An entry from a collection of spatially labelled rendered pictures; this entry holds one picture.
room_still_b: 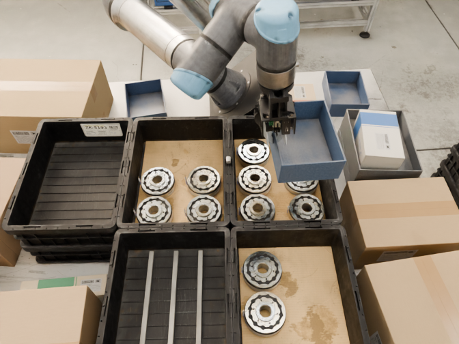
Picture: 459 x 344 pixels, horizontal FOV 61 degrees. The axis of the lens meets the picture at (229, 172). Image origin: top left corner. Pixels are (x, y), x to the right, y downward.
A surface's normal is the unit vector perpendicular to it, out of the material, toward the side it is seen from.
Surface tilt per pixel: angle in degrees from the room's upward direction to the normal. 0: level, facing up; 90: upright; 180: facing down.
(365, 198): 0
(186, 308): 0
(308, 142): 1
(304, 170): 90
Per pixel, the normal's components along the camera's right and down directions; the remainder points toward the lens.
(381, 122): 0.00, -0.58
